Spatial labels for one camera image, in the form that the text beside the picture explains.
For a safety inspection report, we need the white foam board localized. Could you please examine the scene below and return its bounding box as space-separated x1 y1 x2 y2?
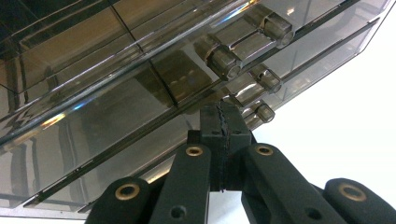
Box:
0 6 396 224

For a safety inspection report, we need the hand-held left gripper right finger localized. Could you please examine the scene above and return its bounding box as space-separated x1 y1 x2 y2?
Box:
222 101 259 191

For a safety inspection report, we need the smoky transparent drawer box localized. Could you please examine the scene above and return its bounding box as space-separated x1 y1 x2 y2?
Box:
0 0 396 218

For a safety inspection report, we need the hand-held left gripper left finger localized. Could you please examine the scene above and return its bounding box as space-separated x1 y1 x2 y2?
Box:
186 103 227 191

